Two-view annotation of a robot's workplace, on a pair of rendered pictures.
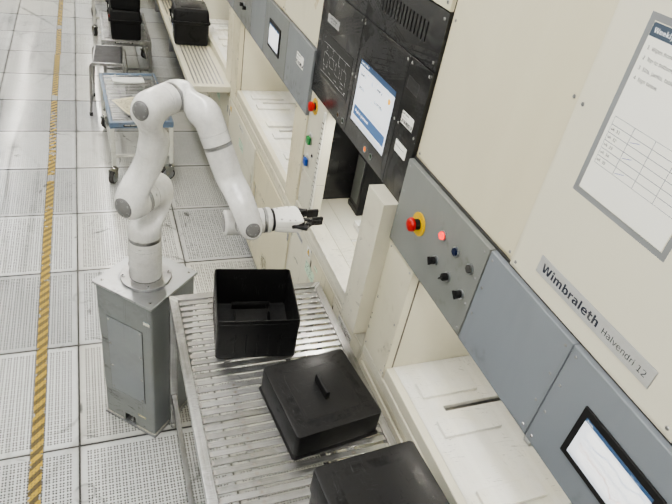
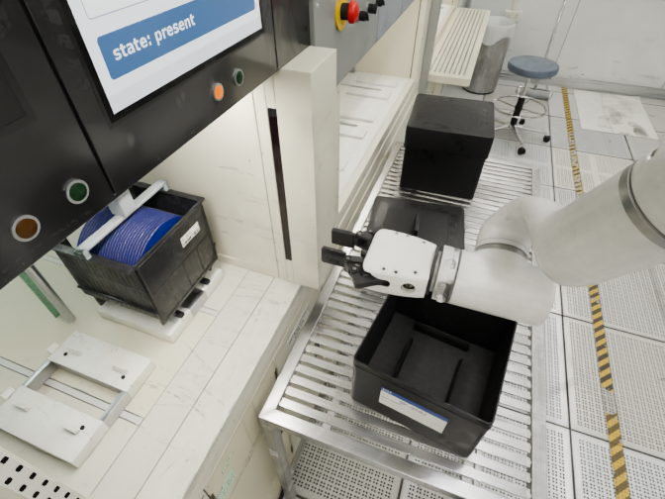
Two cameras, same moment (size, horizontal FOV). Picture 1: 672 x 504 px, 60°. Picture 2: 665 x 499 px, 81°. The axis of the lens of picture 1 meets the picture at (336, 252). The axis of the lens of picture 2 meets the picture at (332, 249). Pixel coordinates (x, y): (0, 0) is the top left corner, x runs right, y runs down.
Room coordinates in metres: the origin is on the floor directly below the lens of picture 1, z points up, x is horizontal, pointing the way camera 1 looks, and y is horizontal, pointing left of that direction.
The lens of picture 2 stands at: (2.02, 0.41, 1.63)
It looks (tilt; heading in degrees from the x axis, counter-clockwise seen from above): 44 degrees down; 226
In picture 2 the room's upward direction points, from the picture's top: straight up
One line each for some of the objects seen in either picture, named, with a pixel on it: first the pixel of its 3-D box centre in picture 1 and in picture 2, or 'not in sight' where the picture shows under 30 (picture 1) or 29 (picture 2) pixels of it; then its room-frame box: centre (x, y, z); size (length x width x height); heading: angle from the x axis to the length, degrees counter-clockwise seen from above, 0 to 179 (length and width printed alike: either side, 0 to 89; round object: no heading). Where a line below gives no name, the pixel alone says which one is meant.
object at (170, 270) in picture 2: not in sight; (139, 241); (1.90, -0.31, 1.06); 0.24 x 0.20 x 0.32; 26
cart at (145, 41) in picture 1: (125, 47); not in sight; (5.52, 2.39, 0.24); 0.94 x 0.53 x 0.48; 26
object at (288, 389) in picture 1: (319, 396); (414, 238); (1.24, -0.04, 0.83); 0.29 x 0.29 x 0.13; 33
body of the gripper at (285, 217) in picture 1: (284, 218); (403, 262); (1.65, 0.19, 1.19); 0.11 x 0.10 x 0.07; 117
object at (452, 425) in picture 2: (254, 311); (432, 356); (1.55, 0.24, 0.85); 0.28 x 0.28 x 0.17; 18
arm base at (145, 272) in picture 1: (145, 257); not in sight; (1.72, 0.70, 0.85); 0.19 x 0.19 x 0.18
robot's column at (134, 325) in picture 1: (148, 345); not in sight; (1.72, 0.70, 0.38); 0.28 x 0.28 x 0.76; 71
